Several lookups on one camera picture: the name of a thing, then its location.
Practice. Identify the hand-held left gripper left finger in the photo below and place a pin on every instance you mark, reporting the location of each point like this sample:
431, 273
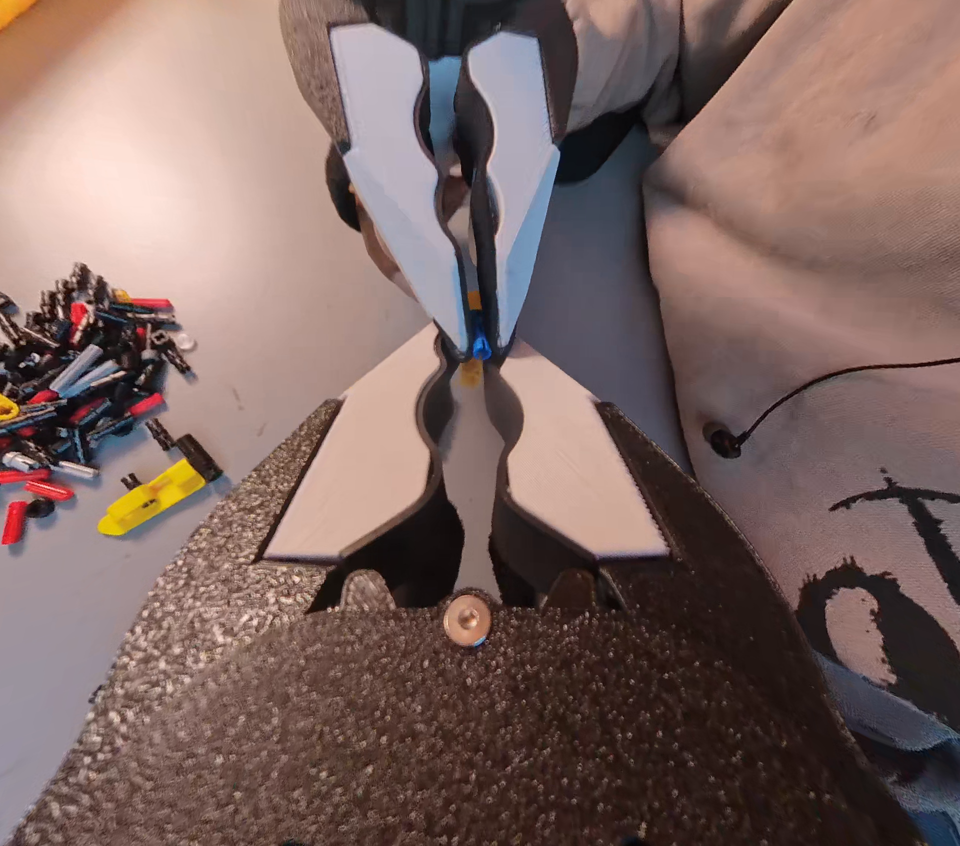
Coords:
360, 471

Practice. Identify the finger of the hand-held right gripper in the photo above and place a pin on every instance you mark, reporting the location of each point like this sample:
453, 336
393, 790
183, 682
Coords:
517, 171
390, 186

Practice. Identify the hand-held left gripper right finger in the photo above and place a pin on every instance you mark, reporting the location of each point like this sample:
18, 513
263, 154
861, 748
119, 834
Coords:
577, 478

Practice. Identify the long yellow holed beam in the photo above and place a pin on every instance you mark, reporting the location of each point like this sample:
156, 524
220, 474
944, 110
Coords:
474, 343

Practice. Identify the person's right forearm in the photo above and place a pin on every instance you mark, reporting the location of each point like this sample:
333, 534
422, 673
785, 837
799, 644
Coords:
622, 13

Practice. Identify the grey desk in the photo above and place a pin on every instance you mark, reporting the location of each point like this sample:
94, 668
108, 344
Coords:
187, 148

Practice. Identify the person's right hand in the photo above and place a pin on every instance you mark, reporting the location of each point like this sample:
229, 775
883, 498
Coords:
379, 253

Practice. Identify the yellow piece with black pins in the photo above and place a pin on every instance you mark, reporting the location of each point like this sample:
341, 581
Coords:
150, 493

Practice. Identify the pile of small building pins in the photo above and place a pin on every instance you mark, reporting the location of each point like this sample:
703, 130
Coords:
75, 373

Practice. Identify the person's beige sweatshirt torso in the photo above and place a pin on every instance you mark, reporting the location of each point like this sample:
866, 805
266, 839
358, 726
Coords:
825, 186

